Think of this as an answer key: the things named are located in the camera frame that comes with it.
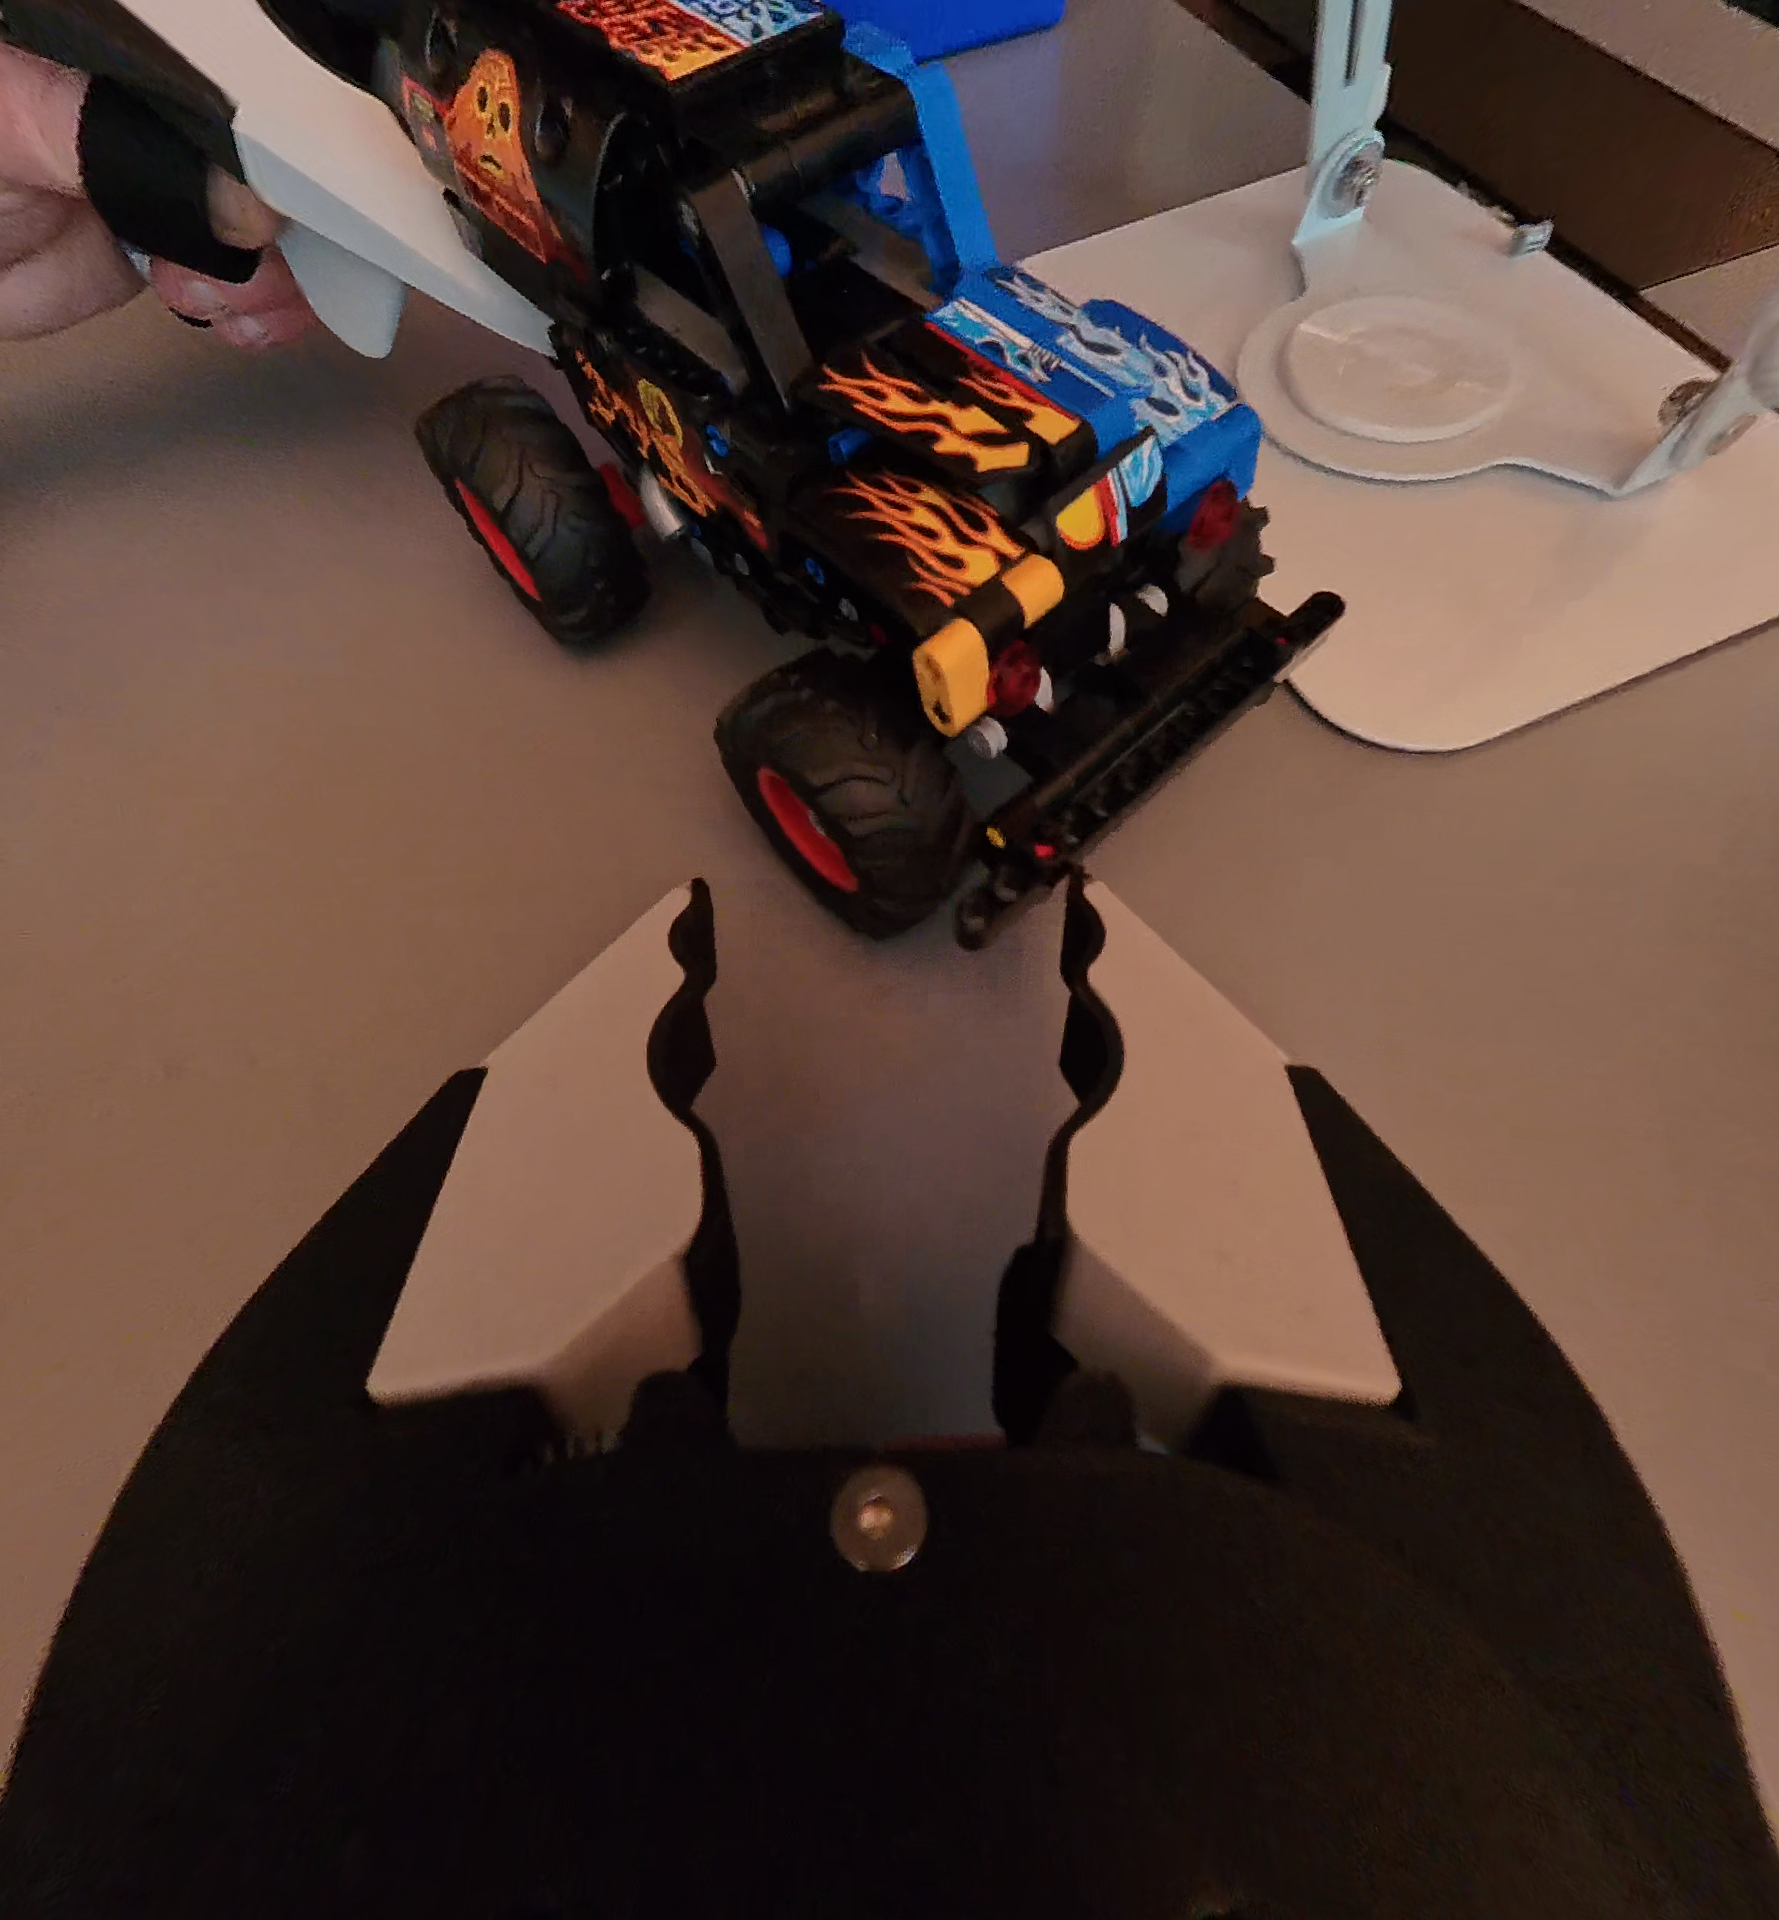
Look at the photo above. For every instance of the person's left hand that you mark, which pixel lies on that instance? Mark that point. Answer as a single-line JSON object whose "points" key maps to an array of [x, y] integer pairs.
{"points": [[4, 210]]}

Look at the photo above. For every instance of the white book stand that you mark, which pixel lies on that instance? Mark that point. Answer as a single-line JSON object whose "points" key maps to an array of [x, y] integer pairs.
{"points": [[1505, 570]]}

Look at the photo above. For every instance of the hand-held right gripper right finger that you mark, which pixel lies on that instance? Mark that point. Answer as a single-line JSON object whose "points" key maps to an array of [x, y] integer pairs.
{"points": [[1219, 1199]]}

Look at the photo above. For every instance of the grey desk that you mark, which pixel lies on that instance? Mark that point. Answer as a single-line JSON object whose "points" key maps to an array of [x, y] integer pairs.
{"points": [[231, 751]]}

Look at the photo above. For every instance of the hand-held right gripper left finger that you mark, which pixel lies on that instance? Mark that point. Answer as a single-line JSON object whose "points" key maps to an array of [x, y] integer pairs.
{"points": [[560, 1199]]}

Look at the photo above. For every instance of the flame-printed toy monster truck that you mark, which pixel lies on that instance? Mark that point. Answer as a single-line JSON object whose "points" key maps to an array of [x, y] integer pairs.
{"points": [[859, 449]]}

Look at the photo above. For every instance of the blue storage bin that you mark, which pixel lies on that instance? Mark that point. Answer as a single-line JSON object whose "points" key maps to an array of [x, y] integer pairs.
{"points": [[949, 24]]}

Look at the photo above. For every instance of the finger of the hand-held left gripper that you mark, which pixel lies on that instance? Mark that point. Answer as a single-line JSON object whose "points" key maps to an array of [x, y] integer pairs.
{"points": [[334, 182]]}

